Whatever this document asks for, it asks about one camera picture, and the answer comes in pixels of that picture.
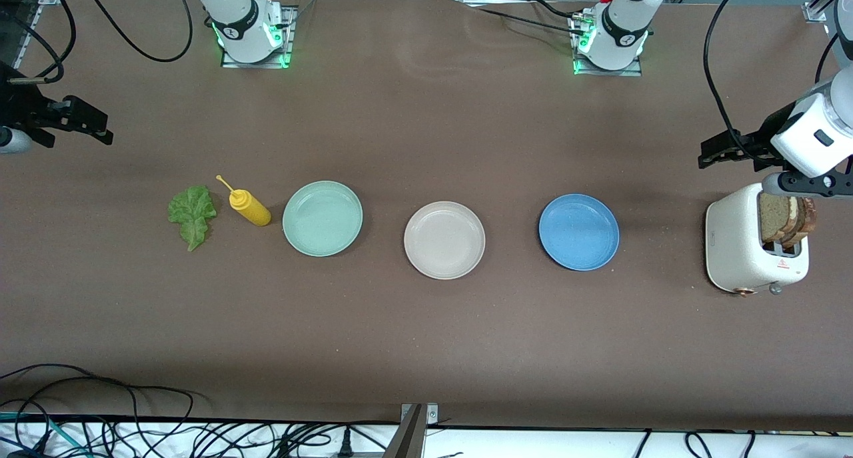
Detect brown bread slice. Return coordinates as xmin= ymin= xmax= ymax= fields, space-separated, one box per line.
xmin=758 ymin=195 xmax=799 ymax=243
xmin=790 ymin=198 xmax=817 ymax=249

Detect green lettuce leaf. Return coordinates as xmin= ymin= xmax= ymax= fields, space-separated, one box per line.
xmin=167 ymin=185 xmax=218 ymax=252

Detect blue plate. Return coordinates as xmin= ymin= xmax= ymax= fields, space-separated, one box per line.
xmin=538 ymin=193 xmax=620 ymax=272

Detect mint green plate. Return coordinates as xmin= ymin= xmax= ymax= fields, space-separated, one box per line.
xmin=282 ymin=180 xmax=364 ymax=257

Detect beige plate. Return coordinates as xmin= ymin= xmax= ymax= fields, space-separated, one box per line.
xmin=403 ymin=201 xmax=486 ymax=281

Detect white toaster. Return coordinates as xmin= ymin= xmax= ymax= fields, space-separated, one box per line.
xmin=705 ymin=182 xmax=810 ymax=297

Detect yellow mustard squeeze bottle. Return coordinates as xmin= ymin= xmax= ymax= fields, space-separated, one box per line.
xmin=215 ymin=175 xmax=273 ymax=227

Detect grey metal beam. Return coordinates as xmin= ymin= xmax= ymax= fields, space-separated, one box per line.
xmin=383 ymin=405 xmax=427 ymax=458

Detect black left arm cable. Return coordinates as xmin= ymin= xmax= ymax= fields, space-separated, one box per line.
xmin=703 ymin=0 xmax=853 ymax=162

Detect aluminium frame post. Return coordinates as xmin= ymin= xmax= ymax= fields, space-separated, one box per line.
xmin=803 ymin=0 xmax=853 ymax=24

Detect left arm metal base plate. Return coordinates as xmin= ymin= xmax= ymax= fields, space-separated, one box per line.
xmin=572 ymin=15 xmax=644 ymax=77

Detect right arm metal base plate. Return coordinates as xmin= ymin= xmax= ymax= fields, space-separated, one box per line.
xmin=221 ymin=6 xmax=295 ymax=69

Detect short black base cable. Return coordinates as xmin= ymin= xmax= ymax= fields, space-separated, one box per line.
xmin=520 ymin=0 xmax=580 ymax=20

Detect long black base cable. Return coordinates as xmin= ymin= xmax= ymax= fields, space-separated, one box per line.
xmin=476 ymin=8 xmax=587 ymax=37

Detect black floor cable loop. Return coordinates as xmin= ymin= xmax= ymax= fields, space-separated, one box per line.
xmin=0 ymin=363 xmax=195 ymax=458

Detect teal floor cable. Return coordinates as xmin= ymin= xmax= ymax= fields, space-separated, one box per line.
xmin=0 ymin=411 xmax=91 ymax=457

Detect metal corner bracket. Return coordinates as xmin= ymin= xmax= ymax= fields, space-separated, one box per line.
xmin=400 ymin=403 xmax=439 ymax=425

